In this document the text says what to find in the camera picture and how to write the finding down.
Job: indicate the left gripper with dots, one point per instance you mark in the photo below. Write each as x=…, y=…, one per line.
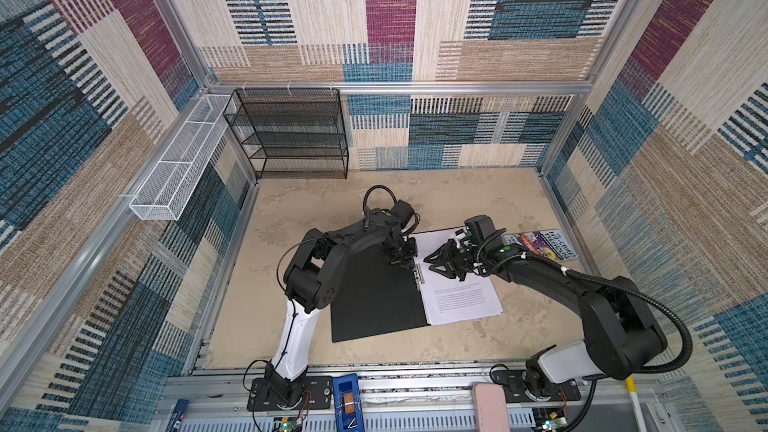
x=409, y=258

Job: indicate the red folder black inside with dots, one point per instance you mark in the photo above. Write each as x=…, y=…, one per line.
x=376, y=298

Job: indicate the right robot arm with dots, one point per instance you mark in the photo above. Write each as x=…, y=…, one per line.
x=625, y=331

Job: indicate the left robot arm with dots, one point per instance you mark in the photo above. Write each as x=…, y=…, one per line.
x=314, y=275

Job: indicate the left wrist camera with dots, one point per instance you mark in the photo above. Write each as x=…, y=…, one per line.
x=405, y=216

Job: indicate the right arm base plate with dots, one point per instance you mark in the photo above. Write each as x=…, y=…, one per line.
x=522, y=386

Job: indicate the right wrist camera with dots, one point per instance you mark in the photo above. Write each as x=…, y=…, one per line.
x=482, y=231

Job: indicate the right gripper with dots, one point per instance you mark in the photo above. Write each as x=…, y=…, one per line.
x=446, y=251

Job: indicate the pink phone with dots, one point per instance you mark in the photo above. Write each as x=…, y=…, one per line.
x=490, y=408

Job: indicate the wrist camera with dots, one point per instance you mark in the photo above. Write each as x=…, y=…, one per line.
x=405, y=216
x=482, y=231

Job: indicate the white wire mesh tray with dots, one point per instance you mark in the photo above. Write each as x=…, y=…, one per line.
x=165, y=193

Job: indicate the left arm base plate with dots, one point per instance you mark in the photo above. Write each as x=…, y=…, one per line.
x=276, y=393

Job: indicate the blue box on rail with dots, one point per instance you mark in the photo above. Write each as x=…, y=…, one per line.
x=347, y=404

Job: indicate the white yellow marker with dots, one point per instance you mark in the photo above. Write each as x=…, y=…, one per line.
x=636, y=405

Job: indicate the black wire mesh shelf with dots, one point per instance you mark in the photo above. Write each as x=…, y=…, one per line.
x=290, y=133

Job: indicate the colourful comic book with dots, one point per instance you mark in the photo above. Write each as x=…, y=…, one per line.
x=550, y=243

